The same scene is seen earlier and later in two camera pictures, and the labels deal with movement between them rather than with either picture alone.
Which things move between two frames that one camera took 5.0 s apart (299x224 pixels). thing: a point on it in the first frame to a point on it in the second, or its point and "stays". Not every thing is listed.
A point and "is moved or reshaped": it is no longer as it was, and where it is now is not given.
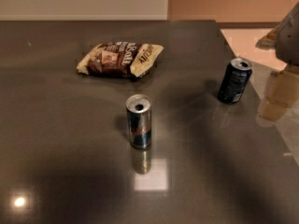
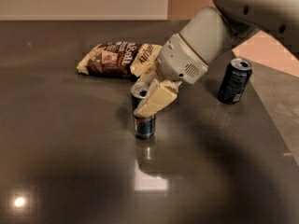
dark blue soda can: [234, 80] stays
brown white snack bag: [111, 59] stays
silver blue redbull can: [138, 108] is moved or reshaped
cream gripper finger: [281, 95] to [161, 94]
